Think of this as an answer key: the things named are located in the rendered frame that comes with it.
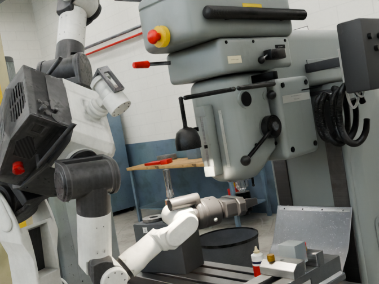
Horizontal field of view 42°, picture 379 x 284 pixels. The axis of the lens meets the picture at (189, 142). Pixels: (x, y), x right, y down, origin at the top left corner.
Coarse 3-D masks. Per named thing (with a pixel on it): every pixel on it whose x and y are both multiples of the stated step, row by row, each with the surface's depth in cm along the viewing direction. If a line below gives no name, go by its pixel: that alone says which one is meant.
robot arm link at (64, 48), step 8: (64, 40) 157; (72, 40) 157; (56, 48) 157; (64, 48) 155; (72, 48) 155; (80, 48) 158; (56, 56) 155; (64, 56) 154; (72, 56) 153; (48, 64) 154; (64, 64) 152; (72, 64) 151; (56, 72) 153; (64, 72) 152; (72, 72) 152
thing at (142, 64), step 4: (132, 64) 144; (136, 64) 144; (140, 64) 145; (144, 64) 146; (148, 64) 147; (152, 64) 148; (156, 64) 149; (160, 64) 151; (164, 64) 152; (168, 64) 153; (136, 68) 145; (140, 68) 146; (144, 68) 147
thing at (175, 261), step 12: (156, 216) 193; (144, 228) 187; (156, 228) 184; (192, 240) 184; (168, 252) 182; (180, 252) 179; (192, 252) 183; (156, 264) 186; (168, 264) 183; (180, 264) 180; (192, 264) 182
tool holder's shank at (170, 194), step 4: (164, 172) 185; (168, 172) 184; (164, 176) 185; (168, 176) 184; (168, 180) 184; (168, 184) 184; (168, 188) 184; (172, 188) 185; (168, 192) 184; (172, 192) 185; (168, 196) 184; (172, 196) 184
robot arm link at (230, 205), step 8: (208, 200) 149; (216, 200) 149; (224, 200) 152; (232, 200) 151; (240, 200) 150; (216, 208) 148; (224, 208) 150; (232, 208) 150; (240, 208) 150; (216, 216) 147; (224, 216) 151; (216, 224) 150
